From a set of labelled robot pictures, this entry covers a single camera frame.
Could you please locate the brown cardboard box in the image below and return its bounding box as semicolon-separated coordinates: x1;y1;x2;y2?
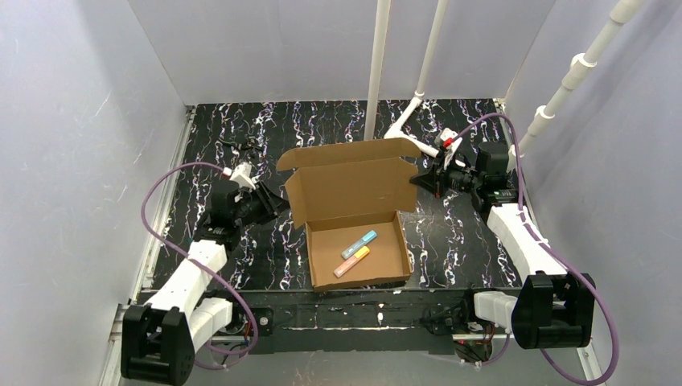
277;138;421;292

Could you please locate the light blue tube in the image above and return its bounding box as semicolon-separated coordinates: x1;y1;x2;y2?
341;230;377;260

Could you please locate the yellow pink marker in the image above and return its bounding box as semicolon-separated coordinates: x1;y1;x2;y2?
334;246;370;278

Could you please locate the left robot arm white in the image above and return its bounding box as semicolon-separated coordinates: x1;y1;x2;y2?
121;181;290;385

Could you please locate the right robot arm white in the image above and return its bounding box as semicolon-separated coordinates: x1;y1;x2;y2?
410;139;595;349

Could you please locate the small black clip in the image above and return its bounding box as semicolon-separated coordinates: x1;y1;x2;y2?
217;137;264;158

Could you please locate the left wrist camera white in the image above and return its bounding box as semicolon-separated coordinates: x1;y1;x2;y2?
222;162;257;191

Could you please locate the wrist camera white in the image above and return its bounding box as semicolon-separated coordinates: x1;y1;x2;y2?
435;128;462;171
222;162;257;191

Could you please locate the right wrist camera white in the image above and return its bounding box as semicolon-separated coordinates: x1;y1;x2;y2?
435;128;462;171

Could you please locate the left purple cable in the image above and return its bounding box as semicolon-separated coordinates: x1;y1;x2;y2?
140;162;260;372

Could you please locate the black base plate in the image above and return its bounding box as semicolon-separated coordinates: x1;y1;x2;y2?
242;289;504;355

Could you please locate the white PVC pipe frame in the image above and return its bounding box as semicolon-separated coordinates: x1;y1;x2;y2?
363;0;646;173

